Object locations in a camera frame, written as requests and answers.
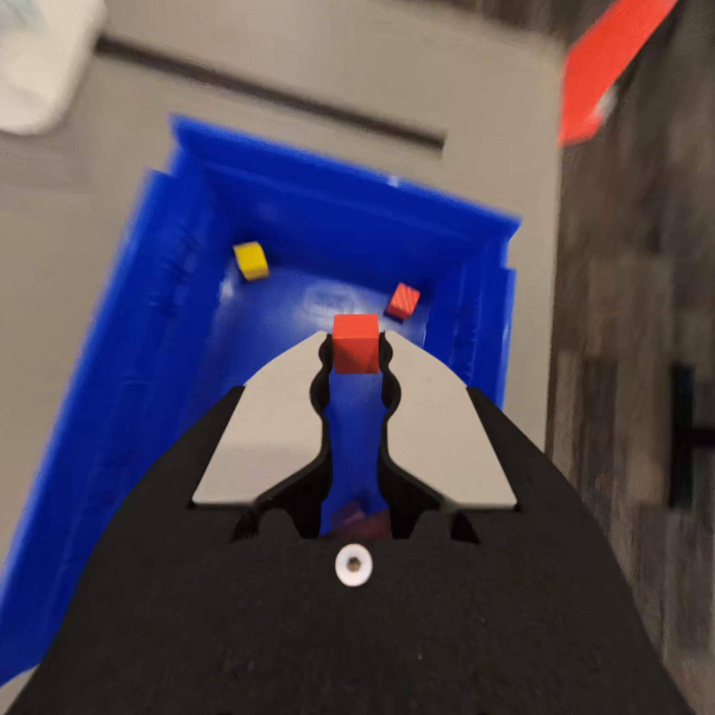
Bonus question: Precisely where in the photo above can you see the blue plastic bin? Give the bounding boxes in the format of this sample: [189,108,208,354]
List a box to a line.
[0,114,521,687]

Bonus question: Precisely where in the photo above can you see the yellow wooden cube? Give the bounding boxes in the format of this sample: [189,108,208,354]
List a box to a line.
[233,241,270,282]

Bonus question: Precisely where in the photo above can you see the red wooden cube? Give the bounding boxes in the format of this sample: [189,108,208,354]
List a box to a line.
[385,282,421,322]
[332,314,381,374]

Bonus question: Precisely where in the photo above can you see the orange traffic cone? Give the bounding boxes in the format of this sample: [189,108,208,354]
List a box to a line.
[557,0,680,148]

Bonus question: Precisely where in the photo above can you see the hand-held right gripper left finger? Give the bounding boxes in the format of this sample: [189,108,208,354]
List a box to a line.
[191,331,333,538]

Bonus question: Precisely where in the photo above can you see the instruction sheet on stand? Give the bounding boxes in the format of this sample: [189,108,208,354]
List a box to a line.
[0,0,108,136]

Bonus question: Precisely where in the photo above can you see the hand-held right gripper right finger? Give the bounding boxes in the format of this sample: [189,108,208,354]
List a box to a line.
[378,330,518,540]

